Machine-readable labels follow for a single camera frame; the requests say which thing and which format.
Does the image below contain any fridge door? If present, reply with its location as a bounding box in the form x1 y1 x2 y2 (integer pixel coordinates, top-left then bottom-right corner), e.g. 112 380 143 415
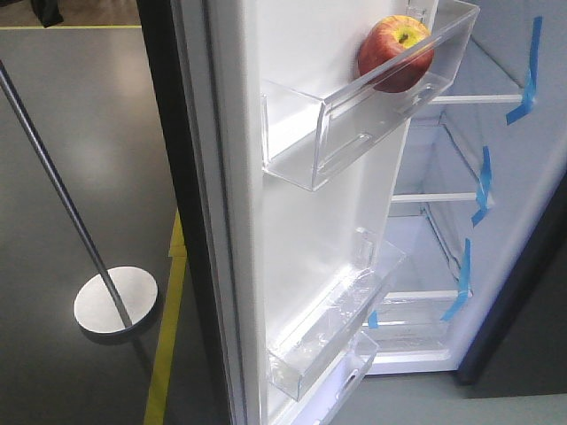
137 0 482 425

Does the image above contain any red apple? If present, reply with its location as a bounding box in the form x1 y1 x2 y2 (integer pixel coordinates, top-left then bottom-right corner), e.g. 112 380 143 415
357 15 434 93

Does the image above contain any dark grey fridge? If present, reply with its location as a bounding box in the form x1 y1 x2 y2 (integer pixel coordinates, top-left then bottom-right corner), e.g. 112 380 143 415
365 1 566 383

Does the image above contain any clear upper door bin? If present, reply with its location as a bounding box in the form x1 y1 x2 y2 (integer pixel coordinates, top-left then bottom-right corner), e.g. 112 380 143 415
258 1 479 191

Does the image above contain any clear door bin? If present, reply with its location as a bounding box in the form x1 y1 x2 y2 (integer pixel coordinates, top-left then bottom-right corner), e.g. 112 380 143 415
274 331 378 425
258 1 479 191
267 228 406 401

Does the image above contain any blue tape strip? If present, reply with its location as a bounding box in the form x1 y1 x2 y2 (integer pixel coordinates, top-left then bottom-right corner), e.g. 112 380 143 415
440 238 471 322
368 310 378 329
506 16 543 126
470 145 493 227

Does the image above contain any clear middle door bin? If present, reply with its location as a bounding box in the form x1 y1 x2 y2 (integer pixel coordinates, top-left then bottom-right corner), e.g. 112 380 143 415
267 228 406 401

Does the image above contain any metal floor stand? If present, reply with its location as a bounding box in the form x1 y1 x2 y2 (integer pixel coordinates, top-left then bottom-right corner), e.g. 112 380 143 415
1 66 159 336

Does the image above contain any clear lower door bin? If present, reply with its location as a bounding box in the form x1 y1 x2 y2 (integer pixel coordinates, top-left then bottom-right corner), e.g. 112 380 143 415
274 331 378 425

